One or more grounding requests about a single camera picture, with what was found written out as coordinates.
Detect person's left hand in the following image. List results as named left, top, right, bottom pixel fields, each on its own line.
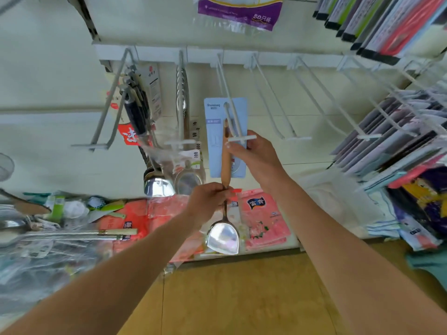
left=183, top=181, right=235, bottom=231

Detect person's right hand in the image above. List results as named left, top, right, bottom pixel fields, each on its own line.
left=227, top=130, right=289, bottom=189

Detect blue card utensil packet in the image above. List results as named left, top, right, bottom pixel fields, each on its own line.
left=204, top=97, right=250, bottom=255

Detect person's left forearm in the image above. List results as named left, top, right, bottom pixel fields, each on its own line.
left=0, top=220, right=210, bottom=335

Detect person's right forearm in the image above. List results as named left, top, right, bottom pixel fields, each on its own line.
left=269, top=178, right=447, bottom=335

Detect pink printed packets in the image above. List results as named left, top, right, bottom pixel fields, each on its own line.
left=237, top=190, right=291, bottom=250

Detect red plastic wrapped packets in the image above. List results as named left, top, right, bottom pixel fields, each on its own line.
left=98, top=195, right=207, bottom=266

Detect hanging black tool packets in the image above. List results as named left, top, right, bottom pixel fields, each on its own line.
left=108, top=62, right=163, bottom=147

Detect row of scissors packets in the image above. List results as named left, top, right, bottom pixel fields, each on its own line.
left=332, top=94, right=447, bottom=193

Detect large steel strainer ladle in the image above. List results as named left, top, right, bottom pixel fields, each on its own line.
left=0, top=218, right=138, bottom=248

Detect white purple bag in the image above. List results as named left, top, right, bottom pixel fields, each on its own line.
left=194, top=0, right=286, bottom=34

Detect yellow purple packet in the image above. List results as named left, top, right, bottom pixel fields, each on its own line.
left=401, top=167, right=447, bottom=228

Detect blue white cloth packet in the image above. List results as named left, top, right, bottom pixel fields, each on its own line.
left=366, top=192, right=441, bottom=252

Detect pile of plastic wrapped utensils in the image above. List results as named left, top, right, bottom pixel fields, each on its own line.
left=0, top=192, right=141, bottom=325

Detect row of hanging flat packets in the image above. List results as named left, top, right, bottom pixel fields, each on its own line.
left=313, top=0, right=447, bottom=66

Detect teal plastic stool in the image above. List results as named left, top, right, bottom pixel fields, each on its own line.
left=408, top=248, right=447, bottom=290

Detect pink handled whisk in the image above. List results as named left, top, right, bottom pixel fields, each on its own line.
left=0, top=153, right=15, bottom=182

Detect black wall divider strip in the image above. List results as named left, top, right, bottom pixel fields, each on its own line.
left=66, top=0, right=100, bottom=42

